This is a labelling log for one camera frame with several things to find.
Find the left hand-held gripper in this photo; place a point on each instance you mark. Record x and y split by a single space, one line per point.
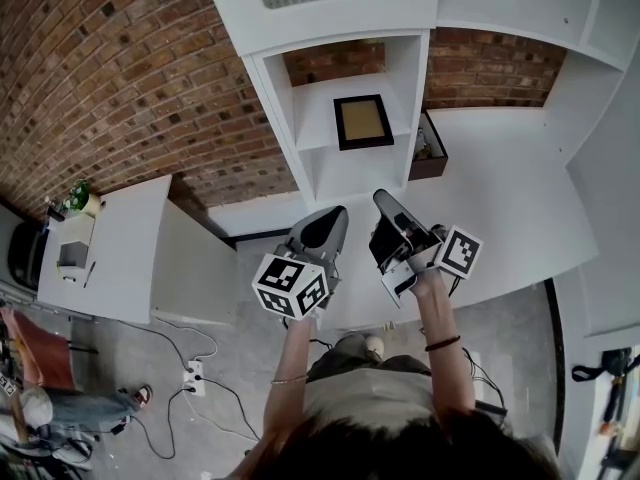
287 288

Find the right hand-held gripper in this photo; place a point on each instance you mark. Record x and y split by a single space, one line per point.
457 253

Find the black picture frame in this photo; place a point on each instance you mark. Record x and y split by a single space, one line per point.
362 120

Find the white shelf compartment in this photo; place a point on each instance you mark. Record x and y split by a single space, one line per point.
315 118

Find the person's left forearm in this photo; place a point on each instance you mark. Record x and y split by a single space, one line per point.
290 358

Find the person's right forearm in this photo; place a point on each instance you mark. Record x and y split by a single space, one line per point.
442 318

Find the white shelf desk unit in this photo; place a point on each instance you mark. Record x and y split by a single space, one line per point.
500 193

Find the dark brown open box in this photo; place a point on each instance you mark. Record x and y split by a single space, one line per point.
427 168

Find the person's right shoe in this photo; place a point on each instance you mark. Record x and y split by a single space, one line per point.
372 343

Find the person's dark trousers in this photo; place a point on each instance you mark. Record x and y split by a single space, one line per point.
345 355

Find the person's beige shirt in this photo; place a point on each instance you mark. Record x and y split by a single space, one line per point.
370 398

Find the white power strip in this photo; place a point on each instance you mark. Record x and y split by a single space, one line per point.
193 378

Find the white side cabinet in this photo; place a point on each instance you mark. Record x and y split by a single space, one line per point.
125 248

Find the black pen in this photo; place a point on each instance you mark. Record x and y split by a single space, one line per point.
88 275

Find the beige box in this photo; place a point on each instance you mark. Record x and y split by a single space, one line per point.
79 228

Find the small potted plant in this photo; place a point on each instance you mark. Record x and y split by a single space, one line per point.
80 198

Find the grey open box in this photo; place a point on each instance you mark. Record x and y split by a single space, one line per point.
72 254

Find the black pen holder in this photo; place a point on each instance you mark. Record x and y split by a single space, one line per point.
56 214

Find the red cloth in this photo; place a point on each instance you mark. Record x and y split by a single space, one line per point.
40 348

